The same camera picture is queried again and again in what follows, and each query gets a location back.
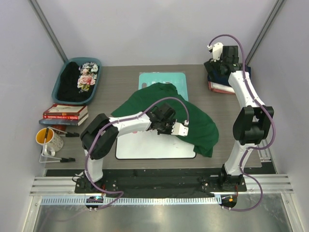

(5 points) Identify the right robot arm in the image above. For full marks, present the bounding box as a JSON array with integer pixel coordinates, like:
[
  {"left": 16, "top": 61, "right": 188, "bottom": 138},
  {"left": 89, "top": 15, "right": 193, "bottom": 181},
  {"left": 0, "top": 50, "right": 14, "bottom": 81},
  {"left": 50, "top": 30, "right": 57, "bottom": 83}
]
[{"left": 205, "top": 43, "right": 274, "bottom": 191}]

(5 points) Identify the slotted cable duct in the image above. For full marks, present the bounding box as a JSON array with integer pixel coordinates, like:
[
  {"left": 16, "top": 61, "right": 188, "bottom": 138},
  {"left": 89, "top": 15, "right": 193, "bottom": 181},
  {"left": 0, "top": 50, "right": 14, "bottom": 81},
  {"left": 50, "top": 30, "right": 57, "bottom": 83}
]
[{"left": 41, "top": 195, "right": 222, "bottom": 206}]

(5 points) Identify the white dry-erase board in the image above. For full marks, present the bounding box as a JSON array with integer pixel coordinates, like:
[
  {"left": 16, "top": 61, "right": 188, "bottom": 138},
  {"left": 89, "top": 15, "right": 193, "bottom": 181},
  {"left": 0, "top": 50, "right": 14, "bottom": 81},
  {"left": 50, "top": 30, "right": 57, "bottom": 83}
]
[{"left": 115, "top": 130, "right": 196, "bottom": 160}]

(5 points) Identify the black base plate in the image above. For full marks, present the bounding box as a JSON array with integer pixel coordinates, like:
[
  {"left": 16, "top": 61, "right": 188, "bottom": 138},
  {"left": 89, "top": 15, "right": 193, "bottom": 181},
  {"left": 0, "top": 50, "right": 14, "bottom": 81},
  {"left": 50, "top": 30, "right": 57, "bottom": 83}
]
[{"left": 46, "top": 162, "right": 276, "bottom": 195}]

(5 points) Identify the red middle book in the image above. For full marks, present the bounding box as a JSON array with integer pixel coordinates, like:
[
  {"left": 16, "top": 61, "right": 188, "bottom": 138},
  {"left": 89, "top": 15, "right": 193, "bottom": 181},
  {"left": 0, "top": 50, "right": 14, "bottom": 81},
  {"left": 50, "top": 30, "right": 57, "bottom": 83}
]
[{"left": 43, "top": 112, "right": 88, "bottom": 120}]

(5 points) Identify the orange interior mug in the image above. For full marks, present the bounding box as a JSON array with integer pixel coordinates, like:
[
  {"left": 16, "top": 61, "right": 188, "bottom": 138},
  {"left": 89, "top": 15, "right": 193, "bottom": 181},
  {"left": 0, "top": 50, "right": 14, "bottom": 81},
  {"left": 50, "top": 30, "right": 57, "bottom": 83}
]
[{"left": 35, "top": 128, "right": 64, "bottom": 157}]

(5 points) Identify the aluminium frame rail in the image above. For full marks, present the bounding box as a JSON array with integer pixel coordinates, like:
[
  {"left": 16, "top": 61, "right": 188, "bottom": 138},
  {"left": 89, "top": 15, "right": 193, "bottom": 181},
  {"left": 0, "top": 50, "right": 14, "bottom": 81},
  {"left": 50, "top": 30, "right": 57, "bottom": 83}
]
[{"left": 30, "top": 174, "right": 294, "bottom": 196}]

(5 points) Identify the folded white t-shirt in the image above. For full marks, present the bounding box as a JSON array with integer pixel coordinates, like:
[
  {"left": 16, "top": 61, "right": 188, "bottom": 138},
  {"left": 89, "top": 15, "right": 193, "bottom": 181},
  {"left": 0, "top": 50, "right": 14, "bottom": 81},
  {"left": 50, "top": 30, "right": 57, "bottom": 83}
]
[{"left": 209, "top": 81, "right": 236, "bottom": 93}]

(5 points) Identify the green t-shirt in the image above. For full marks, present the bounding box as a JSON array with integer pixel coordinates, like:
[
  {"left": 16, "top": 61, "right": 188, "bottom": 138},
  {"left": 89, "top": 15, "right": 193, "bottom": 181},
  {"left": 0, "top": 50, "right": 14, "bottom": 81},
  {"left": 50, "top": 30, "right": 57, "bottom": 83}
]
[{"left": 111, "top": 83, "right": 219, "bottom": 158}]

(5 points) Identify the folded navy t-shirt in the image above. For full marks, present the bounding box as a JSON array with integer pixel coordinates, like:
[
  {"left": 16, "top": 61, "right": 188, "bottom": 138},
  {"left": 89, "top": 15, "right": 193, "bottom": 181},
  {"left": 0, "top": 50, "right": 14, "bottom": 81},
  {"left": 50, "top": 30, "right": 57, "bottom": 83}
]
[{"left": 204, "top": 60, "right": 252, "bottom": 86}]

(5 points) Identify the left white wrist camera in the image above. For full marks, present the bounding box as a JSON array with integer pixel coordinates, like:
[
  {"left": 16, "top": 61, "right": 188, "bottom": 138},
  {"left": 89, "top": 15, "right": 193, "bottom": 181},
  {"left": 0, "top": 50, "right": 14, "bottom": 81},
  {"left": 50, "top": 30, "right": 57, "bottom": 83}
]
[{"left": 171, "top": 121, "right": 189, "bottom": 137}]

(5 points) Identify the red book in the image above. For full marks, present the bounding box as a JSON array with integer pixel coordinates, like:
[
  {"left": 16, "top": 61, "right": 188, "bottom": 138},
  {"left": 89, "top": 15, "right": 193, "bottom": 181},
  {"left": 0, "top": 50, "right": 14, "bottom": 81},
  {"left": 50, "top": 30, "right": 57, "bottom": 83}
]
[
  {"left": 43, "top": 103, "right": 87, "bottom": 116},
  {"left": 43, "top": 112, "right": 88, "bottom": 120}
]

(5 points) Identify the teal folding board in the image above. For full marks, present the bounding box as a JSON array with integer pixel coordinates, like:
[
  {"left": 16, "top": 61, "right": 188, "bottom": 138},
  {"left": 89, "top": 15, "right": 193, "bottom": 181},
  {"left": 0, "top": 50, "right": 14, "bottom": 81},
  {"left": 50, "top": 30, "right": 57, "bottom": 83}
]
[{"left": 138, "top": 72, "right": 188, "bottom": 101}]

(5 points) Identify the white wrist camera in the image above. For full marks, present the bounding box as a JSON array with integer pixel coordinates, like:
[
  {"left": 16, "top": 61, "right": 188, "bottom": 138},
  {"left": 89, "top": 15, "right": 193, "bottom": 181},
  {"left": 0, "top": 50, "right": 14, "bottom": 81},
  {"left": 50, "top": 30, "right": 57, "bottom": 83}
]
[
  {"left": 207, "top": 43, "right": 224, "bottom": 62},
  {"left": 171, "top": 121, "right": 189, "bottom": 137}
]

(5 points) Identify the teal plastic basket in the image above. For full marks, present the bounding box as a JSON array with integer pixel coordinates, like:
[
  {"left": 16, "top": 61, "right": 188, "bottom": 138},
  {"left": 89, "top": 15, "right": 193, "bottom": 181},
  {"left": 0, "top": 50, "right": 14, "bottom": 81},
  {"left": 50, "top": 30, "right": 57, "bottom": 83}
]
[{"left": 52, "top": 57, "right": 102, "bottom": 105}]

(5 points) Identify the red top book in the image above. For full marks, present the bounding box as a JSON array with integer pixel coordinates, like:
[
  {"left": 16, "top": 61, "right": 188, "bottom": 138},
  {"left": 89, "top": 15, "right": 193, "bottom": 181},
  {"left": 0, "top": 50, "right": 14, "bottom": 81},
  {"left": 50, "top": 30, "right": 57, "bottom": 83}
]
[{"left": 43, "top": 103, "right": 87, "bottom": 116}]

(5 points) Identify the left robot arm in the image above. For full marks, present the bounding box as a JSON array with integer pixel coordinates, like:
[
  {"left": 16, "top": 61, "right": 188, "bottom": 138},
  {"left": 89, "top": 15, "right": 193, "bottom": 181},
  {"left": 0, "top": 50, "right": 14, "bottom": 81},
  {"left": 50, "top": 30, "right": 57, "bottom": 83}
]
[{"left": 81, "top": 103, "right": 183, "bottom": 184}]

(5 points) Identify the black floral t-shirt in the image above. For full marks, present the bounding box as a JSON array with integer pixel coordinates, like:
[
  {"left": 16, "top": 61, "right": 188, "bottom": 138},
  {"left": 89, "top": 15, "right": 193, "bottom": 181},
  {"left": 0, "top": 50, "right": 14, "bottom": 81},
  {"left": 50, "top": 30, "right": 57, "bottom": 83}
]
[{"left": 56, "top": 61, "right": 100, "bottom": 102}]

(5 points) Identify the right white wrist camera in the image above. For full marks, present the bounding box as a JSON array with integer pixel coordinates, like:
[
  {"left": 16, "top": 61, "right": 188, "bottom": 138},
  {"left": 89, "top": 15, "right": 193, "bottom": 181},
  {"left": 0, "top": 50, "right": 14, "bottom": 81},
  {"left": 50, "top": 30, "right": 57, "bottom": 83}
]
[{"left": 207, "top": 43, "right": 224, "bottom": 62}]

